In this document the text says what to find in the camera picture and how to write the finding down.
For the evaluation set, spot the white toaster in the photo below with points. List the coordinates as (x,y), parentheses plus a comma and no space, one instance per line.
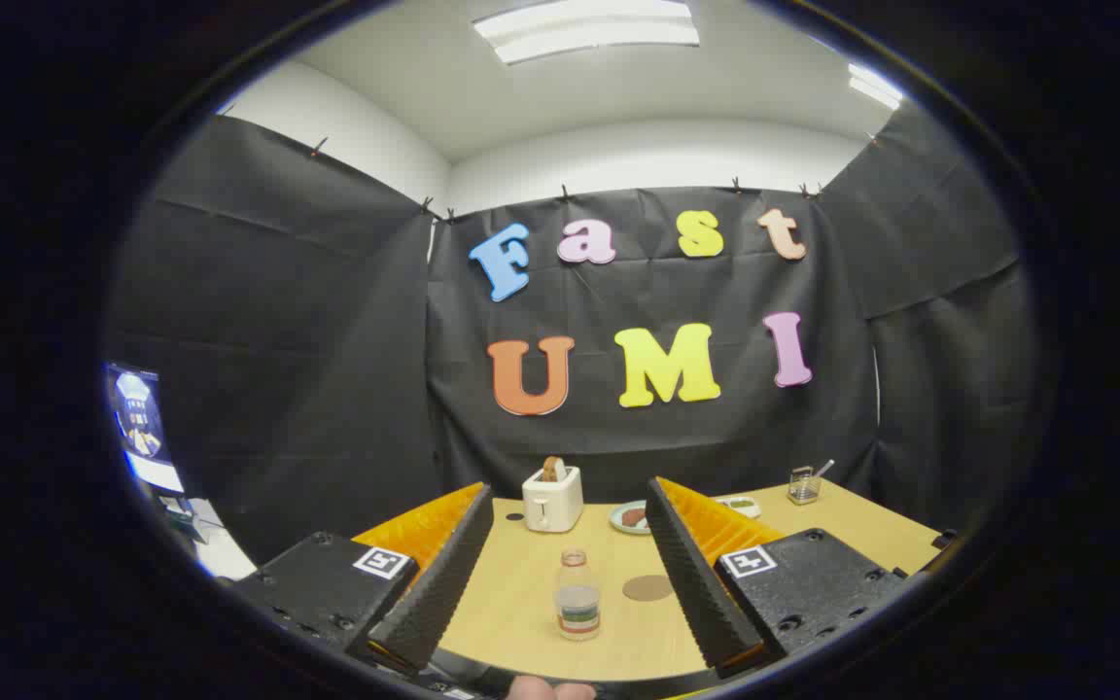
(550,506)

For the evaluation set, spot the clear plastic juice bottle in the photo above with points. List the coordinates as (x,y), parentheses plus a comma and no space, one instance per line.
(577,608)

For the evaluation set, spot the pale green plate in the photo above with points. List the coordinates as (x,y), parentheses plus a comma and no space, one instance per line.
(616,520)

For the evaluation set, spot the long ceiling light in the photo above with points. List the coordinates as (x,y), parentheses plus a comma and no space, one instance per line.
(589,29)

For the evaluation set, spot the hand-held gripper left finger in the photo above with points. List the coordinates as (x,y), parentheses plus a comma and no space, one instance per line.
(443,583)

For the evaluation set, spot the black backdrop cloth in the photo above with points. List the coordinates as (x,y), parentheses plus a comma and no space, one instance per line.
(327,389)

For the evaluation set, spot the white side desk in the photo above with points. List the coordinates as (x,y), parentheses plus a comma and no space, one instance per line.
(220,554)

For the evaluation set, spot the round brown coaster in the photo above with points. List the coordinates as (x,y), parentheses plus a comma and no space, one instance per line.
(647,587)

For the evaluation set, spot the white compartment tray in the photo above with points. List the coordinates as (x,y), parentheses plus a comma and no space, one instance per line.
(743,506)

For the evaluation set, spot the brown toast slice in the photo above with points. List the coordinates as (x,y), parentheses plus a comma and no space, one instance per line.
(553,470)

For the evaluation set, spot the brown meat piece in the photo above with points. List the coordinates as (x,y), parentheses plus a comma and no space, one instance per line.
(633,518)

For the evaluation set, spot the small ceiling light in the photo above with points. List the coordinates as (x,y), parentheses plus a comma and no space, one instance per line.
(873,87)

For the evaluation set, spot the wooden table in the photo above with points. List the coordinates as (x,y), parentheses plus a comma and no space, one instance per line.
(521,603)

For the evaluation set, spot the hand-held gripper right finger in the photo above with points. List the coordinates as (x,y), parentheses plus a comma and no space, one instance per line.
(696,583)

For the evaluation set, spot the black table clamp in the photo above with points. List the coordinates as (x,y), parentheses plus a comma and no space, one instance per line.
(944,538)

